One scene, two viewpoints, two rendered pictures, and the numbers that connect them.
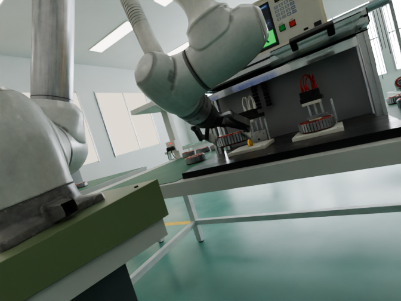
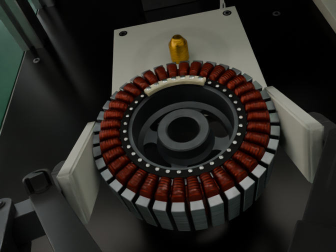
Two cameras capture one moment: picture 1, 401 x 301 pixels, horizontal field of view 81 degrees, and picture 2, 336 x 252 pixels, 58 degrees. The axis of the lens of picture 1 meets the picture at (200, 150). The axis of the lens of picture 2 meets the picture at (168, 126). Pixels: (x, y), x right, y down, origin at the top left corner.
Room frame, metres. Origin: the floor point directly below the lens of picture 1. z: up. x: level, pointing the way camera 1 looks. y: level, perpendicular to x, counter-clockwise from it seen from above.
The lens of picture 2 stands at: (0.71, -0.06, 1.00)
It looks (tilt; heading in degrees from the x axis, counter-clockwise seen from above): 52 degrees down; 336
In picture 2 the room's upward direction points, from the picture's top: 16 degrees counter-clockwise
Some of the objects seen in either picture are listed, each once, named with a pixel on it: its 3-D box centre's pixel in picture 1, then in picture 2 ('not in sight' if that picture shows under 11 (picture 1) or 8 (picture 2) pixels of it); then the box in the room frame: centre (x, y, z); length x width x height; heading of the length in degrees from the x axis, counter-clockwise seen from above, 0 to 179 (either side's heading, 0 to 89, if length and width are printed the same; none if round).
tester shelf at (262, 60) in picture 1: (277, 64); not in sight; (1.13, -0.47, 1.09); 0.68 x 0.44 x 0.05; 58
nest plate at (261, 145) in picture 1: (251, 147); (180, 61); (0.92, -0.20, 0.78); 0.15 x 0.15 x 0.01; 58
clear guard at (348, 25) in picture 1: (316, 49); not in sight; (0.77, -0.45, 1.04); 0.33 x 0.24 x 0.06; 148
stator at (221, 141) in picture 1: (232, 138); (184, 135); (0.81, -0.12, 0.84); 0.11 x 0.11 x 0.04
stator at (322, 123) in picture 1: (315, 124); not in sight; (0.80, -0.40, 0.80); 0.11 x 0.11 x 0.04
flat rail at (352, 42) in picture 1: (270, 75); not in sight; (0.94, -0.35, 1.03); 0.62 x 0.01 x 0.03; 58
